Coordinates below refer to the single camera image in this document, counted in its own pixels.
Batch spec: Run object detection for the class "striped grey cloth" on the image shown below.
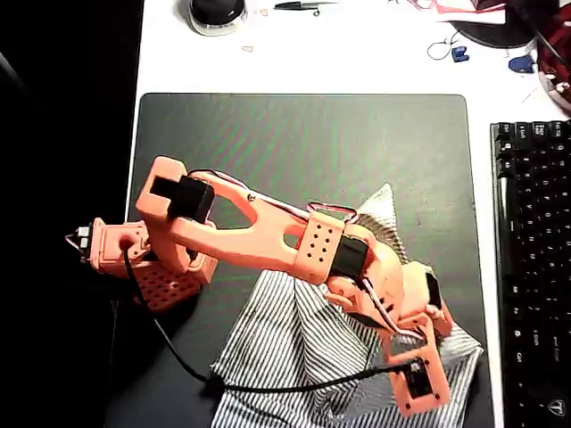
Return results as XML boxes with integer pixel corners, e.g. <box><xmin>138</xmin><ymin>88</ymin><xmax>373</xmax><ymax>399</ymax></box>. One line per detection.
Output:
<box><xmin>209</xmin><ymin>182</ymin><xmax>485</xmax><ymax>428</ymax></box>

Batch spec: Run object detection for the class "black keyboard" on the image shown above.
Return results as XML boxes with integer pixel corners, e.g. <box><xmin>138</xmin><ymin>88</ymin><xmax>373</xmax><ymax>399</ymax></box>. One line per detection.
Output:
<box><xmin>489</xmin><ymin>119</ymin><xmax>571</xmax><ymax>428</ymax></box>

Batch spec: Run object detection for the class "black desk mat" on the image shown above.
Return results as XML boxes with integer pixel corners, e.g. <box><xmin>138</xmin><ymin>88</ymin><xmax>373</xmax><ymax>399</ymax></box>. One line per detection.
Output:
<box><xmin>127</xmin><ymin>92</ymin><xmax>496</xmax><ymax>428</ymax></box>

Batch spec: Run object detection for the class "blue plastic piece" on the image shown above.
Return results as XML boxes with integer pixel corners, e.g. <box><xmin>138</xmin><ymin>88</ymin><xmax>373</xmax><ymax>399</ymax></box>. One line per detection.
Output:
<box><xmin>508</xmin><ymin>54</ymin><xmax>536</xmax><ymax>75</ymax></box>

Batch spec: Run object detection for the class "black round base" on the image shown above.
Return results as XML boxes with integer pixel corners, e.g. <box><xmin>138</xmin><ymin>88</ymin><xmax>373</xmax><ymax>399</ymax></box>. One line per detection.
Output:
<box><xmin>450</xmin><ymin>8</ymin><xmax>536</xmax><ymax>49</ymax></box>

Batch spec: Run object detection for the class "dark red bowl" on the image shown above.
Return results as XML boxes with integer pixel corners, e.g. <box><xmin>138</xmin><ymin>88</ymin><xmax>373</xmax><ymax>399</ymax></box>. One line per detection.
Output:
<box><xmin>534</xmin><ymin>0</ymin><xmax>571</xmax><ymax>112</ymax></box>

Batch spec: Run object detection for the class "pink paper sheet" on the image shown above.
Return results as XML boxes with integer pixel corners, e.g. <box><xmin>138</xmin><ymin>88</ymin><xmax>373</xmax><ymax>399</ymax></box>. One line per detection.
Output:
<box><xmin>434</xmin><ymin>0</ymin><xmax>508</xmax><ymax>21</ymax></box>

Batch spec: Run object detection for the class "black silver pen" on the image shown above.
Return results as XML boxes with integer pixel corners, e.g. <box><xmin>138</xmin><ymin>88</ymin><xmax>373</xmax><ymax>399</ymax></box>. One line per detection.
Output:
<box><xmin>272</xmin><ymin>0</ymin><xmax>341</xmax><ymax>12</ymax></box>

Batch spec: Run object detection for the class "black silver computer mouse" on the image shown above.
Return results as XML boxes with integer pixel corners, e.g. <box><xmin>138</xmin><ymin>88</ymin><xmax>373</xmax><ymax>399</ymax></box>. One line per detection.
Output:
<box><xmin>186</xmin><ymin>0</ymin><xmax>249</xmax><ymax>37</ymax></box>

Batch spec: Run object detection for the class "camera in orange mount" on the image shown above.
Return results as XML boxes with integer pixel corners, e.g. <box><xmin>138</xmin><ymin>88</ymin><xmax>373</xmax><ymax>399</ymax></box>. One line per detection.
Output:
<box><xmin>382</xmin><ymin>319</ymin><xmax>452</xmax><ymax>419</ymax></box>

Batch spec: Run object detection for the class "black camera cable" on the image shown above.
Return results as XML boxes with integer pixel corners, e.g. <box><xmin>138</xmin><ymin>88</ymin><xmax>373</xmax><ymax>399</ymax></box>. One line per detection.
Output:
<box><xmin>120</xmin><ymin>239</ymin><xmax>423</xmax><ymax>395</ymax></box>

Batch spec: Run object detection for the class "thin wire loop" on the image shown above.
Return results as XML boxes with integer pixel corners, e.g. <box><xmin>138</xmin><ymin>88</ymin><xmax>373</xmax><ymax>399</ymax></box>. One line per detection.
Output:
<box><xmin>426</xmin><ymin>33</ymin><xmax>463</xmax><ymax>62</ymax></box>

